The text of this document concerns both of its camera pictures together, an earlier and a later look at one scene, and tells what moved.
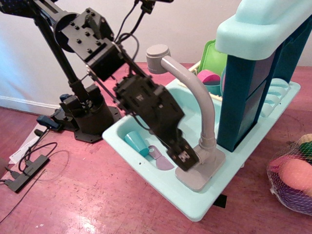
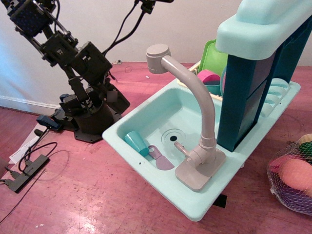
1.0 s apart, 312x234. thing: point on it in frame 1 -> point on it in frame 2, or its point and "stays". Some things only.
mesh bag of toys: (289, 174) stays
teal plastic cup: (137, 142) stays
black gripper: (153, 106) -> (91, 63)
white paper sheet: (21, 151) stays
